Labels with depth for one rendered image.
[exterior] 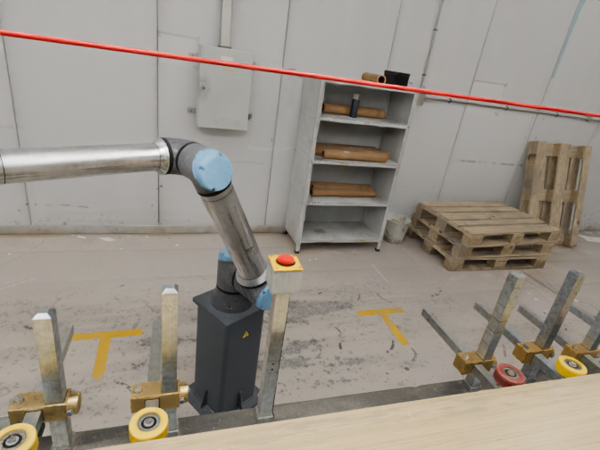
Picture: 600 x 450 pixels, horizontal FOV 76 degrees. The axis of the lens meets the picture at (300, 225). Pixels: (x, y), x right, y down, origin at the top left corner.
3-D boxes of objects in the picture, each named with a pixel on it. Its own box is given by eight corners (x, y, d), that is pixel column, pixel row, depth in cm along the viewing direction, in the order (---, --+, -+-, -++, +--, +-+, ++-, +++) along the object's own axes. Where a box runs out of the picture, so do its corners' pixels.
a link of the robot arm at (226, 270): (237, 270, 184) (239, 237, 177) (259, 287, 173) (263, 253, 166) (209, 279, 173) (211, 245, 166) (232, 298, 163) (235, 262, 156)
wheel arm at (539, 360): (471, 309, 161) (475, 301, 159) (479, 309, 162) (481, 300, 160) (562, 392, 123) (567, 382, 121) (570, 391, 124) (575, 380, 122)
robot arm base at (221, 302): (202, 298, 176) (203, 279, 173) (235, 285, 190) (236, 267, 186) (228, 319, 165) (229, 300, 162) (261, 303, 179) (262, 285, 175)
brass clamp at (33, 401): (19, 406, 92) (16, 391, 90) (82, 399, 96) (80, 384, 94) (9, 429, 86) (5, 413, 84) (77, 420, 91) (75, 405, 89)
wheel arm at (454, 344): (420, 316, 154) (422, 307, 152) (427, 315, 155) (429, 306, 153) (498, 406, 116) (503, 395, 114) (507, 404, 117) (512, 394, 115)
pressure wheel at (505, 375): (513, 398, 120) (527, 370, 115) (511, 415, 113) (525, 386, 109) (486, 385, 123) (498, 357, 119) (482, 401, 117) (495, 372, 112)
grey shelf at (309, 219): (282, 232, 396) (304, 72, 335) (360, 232, 426) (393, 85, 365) (295, 253, 358) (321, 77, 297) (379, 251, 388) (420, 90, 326)
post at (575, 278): (516, 379, 144) (570, 268, 125) (523, 378, 145) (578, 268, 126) (523, 386, 141) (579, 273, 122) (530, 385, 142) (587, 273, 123)
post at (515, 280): (462, 386, 136) (510, 269, 117) (470, 385, 137) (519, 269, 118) (468, 394, 133) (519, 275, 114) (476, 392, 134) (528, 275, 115)
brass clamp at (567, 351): (558, 353, 147) (563, 343, 145) (584, 350, 151) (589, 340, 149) (572, 365, 142) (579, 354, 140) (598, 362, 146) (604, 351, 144)
